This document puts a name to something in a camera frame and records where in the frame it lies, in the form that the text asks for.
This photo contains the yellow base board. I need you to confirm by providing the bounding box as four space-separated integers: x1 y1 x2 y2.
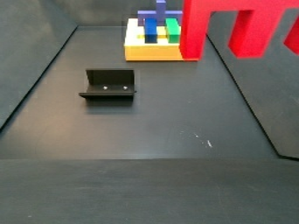
124 18 183 61

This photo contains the purple three-legged block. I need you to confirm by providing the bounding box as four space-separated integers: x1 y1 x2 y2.
138 0 183 26

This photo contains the red three-legged block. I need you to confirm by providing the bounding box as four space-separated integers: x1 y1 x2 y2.
180 0 299 60

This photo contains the blue long block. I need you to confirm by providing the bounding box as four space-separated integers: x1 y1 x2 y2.
144 18 158 43

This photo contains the green long block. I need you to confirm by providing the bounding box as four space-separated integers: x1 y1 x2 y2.
166 18 182 44

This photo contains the black U-shaped holder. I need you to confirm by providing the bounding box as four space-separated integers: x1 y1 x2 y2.
79 68 136 99

